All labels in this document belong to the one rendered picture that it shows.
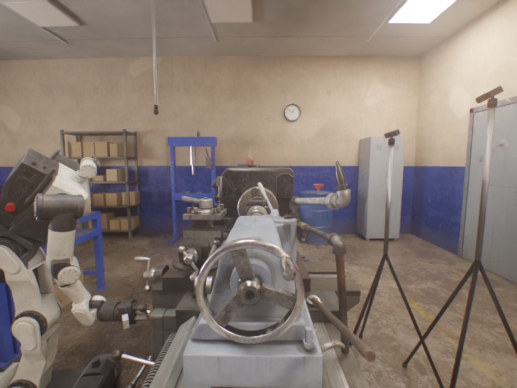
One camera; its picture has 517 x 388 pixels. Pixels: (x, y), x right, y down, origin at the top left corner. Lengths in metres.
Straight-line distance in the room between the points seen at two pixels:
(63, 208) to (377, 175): 4.53
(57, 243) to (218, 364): 0.83
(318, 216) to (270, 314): 3.89
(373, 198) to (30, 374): 4.64
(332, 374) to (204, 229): 0.73
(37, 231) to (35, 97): 5.53
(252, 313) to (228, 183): 1.22
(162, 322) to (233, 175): 1.02
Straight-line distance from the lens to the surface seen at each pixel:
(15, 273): 1.57
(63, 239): 1.26
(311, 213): 4.50
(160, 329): 1.13
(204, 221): 1.19
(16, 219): 1.44
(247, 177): 1.75
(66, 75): 6.54
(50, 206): 1.21
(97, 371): 1.93
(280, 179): 1.70
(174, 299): 1.11
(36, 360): 1.74
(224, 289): 0.65
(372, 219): 5.02
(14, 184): 1.37
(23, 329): 1.63
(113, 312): 1.42
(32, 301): 1.62
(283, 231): 0.88
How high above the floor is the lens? 1.35
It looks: 6 degrees down
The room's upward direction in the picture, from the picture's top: straight up
